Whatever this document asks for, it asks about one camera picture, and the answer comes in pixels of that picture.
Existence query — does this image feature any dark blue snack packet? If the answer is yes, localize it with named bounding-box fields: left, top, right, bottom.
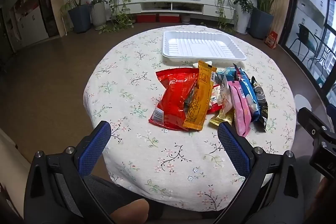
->
left=232, top=63, right=260, bottom=122

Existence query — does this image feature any floral tablecloth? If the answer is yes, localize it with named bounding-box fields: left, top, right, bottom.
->
left=83, top=25, right=297, bottom=212

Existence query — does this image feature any white plastic tray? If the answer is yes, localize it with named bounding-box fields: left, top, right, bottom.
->
left=161, top=30, right=247, bottom=61

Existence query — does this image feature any light blue snack packet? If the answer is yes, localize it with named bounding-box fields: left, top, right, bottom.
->
left=215, top=67, right=238, bottom=83

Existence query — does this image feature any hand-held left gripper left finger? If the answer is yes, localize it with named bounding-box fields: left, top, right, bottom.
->
left=24, top=120, right=124, bottom=224

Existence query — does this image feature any gold snack packet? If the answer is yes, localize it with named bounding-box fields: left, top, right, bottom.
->
left=209, top=109, right=234, bottom=127

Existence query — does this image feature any black balcony table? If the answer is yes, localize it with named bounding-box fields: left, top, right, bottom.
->
left=307, top=42, right=334, bottom=75

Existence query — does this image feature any pale clear snack packet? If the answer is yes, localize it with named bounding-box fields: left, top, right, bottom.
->
left=214, top=74, right=234, bottom=115

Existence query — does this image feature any orange snack packet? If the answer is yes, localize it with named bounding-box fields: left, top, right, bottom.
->
left=183, top=60, right=218, bottom=130

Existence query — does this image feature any plant in smooth white pot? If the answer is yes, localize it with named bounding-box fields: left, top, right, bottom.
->
left=233, top=0, right=254, bottom=35

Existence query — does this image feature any pink snack packet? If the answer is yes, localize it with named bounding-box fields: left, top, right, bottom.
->
left=227, top=80, right=252, bottom=137

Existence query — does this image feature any red storage box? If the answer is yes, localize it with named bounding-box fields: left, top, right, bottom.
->
left=159, top=13, right=181, bottom=23
left=136, top=14, right=158, bottom=23

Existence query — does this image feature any white round stool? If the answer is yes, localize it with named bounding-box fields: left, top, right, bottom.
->
left=294, top=94, right=313, bottom=115

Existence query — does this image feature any red white strawberry packet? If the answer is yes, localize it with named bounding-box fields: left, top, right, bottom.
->
left=207, top=85, right=223, bottom=114

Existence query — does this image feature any person's leg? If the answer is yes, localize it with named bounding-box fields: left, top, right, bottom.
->
left=84, top=174, right=164, bottom=224

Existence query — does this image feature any large red snack bag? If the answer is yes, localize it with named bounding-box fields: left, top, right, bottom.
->
left=148, top=68, right=200, bottom=131

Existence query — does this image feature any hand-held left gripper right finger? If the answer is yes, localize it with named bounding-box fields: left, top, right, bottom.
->
left=210, top=122, right=314, bottom=224

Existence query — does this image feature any black snack packet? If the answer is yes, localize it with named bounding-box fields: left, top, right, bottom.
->
left=251, top=76, right=269, bottom=132

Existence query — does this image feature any white television stand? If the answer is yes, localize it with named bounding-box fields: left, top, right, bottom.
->
left=118, top=0, right=235, bottom=22

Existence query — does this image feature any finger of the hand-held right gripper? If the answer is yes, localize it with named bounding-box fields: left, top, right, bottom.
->
left=298, top=107, right=332, bottom=138
left=326, top=105, right=336, bottom=133

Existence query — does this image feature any red box on floor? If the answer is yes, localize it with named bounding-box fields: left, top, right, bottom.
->
left=264, top=31, right=278, bottom=49

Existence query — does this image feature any plant in white ribbed pot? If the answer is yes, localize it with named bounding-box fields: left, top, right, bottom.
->
left=90, top=0, right=107, bottom=28

